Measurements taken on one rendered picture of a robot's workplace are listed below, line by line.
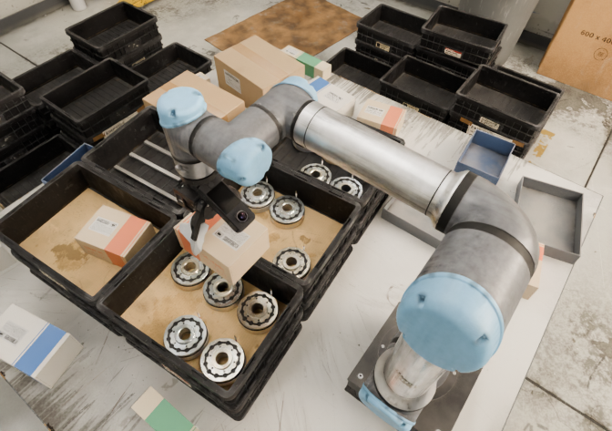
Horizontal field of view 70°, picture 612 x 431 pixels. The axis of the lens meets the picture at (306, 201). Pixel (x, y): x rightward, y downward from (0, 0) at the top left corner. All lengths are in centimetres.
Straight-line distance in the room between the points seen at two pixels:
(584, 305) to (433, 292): 196
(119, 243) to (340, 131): 76
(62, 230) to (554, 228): 153
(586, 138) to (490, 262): 275
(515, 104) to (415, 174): 184
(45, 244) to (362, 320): 92
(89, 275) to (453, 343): 101
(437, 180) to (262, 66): 127
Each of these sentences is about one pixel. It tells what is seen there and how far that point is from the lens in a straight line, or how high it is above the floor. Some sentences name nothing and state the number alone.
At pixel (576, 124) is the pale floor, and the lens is 334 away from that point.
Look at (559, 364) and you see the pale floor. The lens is 227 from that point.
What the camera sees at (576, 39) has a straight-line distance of 359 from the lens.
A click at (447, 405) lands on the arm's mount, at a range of 116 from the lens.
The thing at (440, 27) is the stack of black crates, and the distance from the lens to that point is 288.
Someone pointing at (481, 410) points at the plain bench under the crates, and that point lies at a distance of 130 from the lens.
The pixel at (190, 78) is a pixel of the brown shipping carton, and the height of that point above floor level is 86.
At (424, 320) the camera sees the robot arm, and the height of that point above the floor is 141.
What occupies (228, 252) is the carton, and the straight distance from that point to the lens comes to 91.
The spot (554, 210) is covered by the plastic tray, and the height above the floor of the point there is 70.
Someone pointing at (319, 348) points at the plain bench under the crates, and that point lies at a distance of 126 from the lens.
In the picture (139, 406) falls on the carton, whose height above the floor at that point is 76.
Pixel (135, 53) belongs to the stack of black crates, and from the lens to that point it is 274.
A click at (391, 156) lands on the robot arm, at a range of 65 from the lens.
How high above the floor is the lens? 188
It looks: 52 degrees down
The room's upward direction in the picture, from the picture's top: 1 degrees clockwise
